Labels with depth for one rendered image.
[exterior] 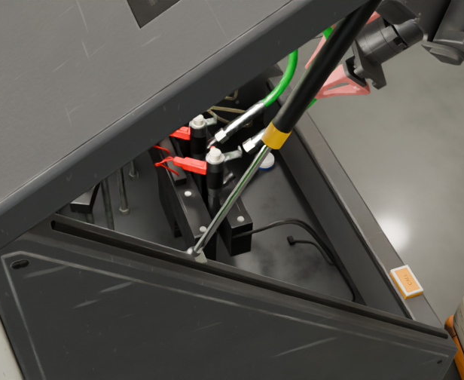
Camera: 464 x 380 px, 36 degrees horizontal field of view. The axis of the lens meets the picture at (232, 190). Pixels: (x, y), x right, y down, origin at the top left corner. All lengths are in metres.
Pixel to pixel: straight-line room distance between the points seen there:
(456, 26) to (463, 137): 1.93
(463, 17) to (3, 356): 0.65
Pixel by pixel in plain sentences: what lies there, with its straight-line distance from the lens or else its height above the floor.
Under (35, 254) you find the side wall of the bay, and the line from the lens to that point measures 0.59.
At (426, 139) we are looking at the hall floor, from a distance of 2.81.
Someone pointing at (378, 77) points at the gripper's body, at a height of 1.25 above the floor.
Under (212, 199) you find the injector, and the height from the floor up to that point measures 1.01.
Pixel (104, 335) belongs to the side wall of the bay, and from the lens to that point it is 0.71.
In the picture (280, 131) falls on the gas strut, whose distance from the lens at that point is 0.60.
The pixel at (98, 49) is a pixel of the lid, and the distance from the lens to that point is 0.53.
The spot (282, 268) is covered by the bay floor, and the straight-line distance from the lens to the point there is 1.30.
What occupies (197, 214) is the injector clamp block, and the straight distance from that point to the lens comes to 1.17.
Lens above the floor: 1.89
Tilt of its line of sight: 49 degrees down
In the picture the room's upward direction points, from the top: 3 degrees clockwise
